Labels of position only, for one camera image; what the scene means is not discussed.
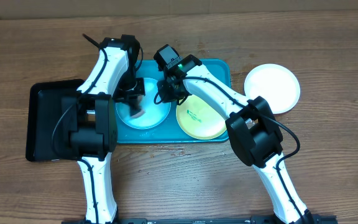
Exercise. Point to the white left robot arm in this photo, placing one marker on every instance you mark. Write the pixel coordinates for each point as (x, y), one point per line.
(87, 132)

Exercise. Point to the grey-green sponge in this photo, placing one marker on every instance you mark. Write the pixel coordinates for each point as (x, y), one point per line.
(136, 111)

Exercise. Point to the white plate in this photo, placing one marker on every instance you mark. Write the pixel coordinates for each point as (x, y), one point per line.
(276, 84)

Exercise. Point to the yellow plate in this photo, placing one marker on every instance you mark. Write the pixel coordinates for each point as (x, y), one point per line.
(198, 120)

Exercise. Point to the black tray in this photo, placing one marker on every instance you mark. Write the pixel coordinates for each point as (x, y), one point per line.
(45, 109)

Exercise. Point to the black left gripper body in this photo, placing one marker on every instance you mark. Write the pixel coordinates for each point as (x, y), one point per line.
(127, 88)

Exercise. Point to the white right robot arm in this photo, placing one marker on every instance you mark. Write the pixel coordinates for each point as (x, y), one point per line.
(254, 134)

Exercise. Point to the light blue plate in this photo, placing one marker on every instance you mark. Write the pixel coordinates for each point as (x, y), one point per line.
(154, 114)

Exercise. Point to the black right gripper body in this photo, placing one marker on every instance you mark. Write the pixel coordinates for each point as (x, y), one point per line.
(168, 94)

